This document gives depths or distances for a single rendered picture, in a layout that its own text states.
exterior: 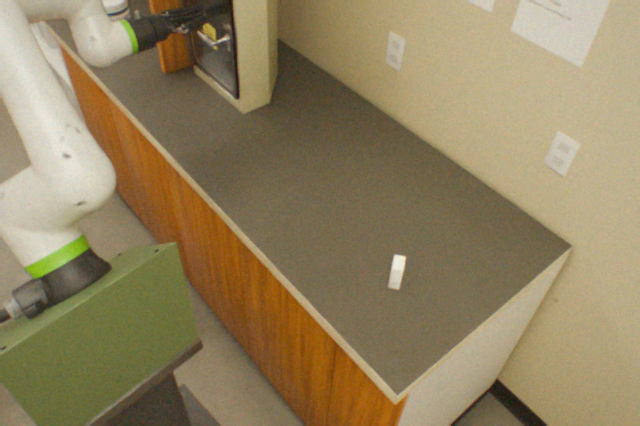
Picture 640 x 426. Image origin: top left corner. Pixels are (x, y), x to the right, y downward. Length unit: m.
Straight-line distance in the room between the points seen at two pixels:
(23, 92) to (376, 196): 0.97
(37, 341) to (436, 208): 1.08
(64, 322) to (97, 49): 0.77
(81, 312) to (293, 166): 0.88
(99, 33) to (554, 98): 1.17
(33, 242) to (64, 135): 0.23
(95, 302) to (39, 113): 0.34
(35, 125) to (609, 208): 1.33
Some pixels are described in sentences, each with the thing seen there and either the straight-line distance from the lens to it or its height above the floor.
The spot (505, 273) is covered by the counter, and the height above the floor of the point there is 0.94.
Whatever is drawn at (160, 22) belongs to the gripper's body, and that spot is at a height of 1.34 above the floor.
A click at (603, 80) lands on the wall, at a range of 1.46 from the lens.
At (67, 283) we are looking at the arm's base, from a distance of 1.17.
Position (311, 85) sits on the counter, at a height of 0.94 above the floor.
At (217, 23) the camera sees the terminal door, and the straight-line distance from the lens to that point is 1.81.
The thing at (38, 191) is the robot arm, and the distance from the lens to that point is 1.08.
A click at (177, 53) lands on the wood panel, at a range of 2.14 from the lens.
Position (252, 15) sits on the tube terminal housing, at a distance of 1.75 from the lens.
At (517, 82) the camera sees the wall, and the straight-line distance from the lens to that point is 1.59.
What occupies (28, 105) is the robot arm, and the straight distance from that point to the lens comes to 1.08.
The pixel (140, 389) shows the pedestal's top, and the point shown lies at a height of 0.93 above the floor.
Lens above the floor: 2.08
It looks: 46 degrees down
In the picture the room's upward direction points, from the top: 4 degrees clockwise
